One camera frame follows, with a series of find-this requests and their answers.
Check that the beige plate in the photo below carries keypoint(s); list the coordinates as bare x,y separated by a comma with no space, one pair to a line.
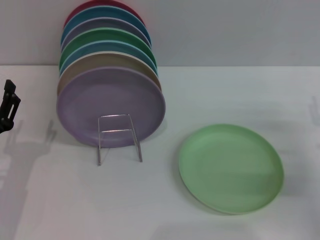
100,61

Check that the dark green plate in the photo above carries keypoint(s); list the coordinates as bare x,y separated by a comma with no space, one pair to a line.
107,35

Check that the teal blue plate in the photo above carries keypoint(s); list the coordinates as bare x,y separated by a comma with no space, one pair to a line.
105,13

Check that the light green plate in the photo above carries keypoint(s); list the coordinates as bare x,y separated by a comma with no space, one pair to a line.
230,170

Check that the maroon red plate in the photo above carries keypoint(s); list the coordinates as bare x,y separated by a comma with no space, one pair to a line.
75,11

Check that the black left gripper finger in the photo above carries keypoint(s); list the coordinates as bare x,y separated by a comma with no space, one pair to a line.
10,107

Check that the light blue plate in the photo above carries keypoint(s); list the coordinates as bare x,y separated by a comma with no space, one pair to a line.
100,47

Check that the grey lavender plate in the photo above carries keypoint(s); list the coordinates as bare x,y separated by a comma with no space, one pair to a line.
105,23

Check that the lavender purple plate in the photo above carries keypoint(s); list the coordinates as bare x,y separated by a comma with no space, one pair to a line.
100,95

